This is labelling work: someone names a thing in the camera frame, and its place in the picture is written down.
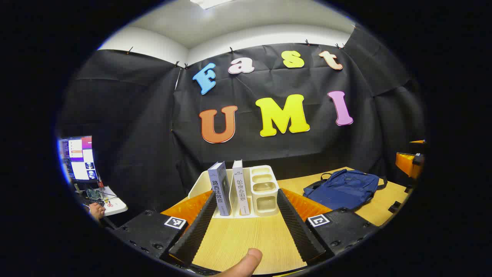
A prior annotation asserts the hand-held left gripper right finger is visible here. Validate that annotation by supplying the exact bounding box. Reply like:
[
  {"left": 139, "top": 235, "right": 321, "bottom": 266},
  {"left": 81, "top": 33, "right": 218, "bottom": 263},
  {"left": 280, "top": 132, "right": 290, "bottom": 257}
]
[{"left": 277, "top": 188, "right": 381, "bottom": 266}]

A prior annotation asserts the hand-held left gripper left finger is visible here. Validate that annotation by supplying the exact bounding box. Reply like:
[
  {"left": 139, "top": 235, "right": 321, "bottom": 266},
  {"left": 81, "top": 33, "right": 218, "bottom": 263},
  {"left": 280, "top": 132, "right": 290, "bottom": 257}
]
[{"left": 113, "top": 190, "right": 218, "bottom": 268}]

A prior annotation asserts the blue-grey book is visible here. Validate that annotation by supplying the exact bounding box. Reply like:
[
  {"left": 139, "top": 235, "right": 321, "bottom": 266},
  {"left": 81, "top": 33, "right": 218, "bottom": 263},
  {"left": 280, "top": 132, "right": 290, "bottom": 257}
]
[{"left": 208, "top": 161, "right": 232, "bottom": 216}]

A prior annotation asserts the cream plastic bookshelf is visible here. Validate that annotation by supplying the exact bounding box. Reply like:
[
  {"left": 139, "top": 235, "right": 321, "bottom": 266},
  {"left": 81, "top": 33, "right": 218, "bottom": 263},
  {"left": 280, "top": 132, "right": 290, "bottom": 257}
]
[{"left": 188, "top": 165, "right": 280, "bottom": 219}]

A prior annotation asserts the white book with grey pattern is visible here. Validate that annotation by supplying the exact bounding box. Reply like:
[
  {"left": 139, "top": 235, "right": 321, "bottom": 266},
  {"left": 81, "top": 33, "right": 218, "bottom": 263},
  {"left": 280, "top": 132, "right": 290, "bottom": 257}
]
[{"left": 232, "top": 160, "right": 251, "bottom": 216}]

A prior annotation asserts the blue schoolbag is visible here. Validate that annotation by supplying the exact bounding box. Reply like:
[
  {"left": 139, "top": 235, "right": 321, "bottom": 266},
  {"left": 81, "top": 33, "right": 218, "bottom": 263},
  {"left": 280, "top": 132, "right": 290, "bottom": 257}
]
[{"left": 303, "top": 169, "right": 388, "bottom": 211}]

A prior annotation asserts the white side table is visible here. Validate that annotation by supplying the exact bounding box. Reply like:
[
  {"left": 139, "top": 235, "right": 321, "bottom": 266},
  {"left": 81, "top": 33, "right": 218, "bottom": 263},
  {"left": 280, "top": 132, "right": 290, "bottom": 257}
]
[{"left": 77, "top": 186, "right": 128, "bottom": 217}]

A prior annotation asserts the black backdrop cloth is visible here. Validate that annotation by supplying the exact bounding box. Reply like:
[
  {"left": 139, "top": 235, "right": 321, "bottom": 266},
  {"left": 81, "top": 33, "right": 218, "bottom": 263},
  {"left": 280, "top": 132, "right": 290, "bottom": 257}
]
[{"left": 56, "top": 25, "right": 426, "bottom": 227}]

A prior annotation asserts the computer monitor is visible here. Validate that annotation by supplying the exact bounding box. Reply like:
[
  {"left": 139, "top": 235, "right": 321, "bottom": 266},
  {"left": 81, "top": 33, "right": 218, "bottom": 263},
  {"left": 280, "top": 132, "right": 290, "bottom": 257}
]
[{"left": 59, "top": 135, "right": 97, "bottom": 182}]

